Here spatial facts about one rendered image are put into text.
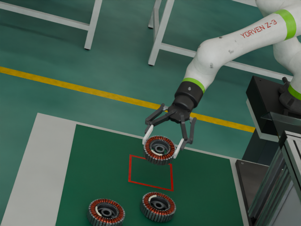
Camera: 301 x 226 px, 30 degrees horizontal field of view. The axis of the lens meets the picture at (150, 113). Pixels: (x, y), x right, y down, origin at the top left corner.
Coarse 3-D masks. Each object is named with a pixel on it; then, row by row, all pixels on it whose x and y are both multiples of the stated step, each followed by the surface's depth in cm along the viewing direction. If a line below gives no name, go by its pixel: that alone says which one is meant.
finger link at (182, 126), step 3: (180, 114) 197; (183, 114) 197; (183, 117) 197; (183, 120) 196; (180, 123) 199; (183, 123) 196; (183, 126) 195; (183, 129) 195; (183, 132) 194; (186, 132) 194; (183, 135) 194; (186, 135) 193; (183, 138) 195; (186, 138) 192
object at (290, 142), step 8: (288, 136) 170; (296, 136) 171; (280, 144) 172; (288, 144) 166; (296, 144) 167; (288, 152) 165; (296, 152) 163; (288, 160) 163; (296, 160) 159; (288, 168) 162; (296, 168) 157; (296, 176) 156; (296, 184) 154
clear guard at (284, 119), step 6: (264, 114) 196; (270, 114) 191; (276, 114) 191; (282, 114) 193; (276, 120) 188; (282, 120) 189; (288, 120) 190; (294, 120) 191; (300, 120) 193; (276, 126) 184; (282, 126) 185; (288, 126) 186; (294, 126) 187; (300, 126) 189; (276, 132) 181; (282, 132) 182; (294, 132) 184; (300, 132) 185
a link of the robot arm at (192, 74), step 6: (192, 60) 205; (192, 66) 204; (186, 72) 207; (192, 72) 204; (198, 72) 202; (186, 78) 204; (192, 78) 203; (198, 78) 203; (204, 78) 203; (210, 78) 204; (198, 84) 202; (204, 84) 204; (210, 84) 209; (204, 90) 204
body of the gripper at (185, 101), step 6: (180, 96) 200; (174, 102) 199; (180, 102) 198; (186, 102) 198; (192, 102) 200; (168, 108) 199; (174, 108) 199; (180, 108) 199; (186, 108) 198; (192, 108) 200; (174, 114) 198; (186, 114) 198; (174, 120) 198; (180, 120) 197; (186, 120) 199
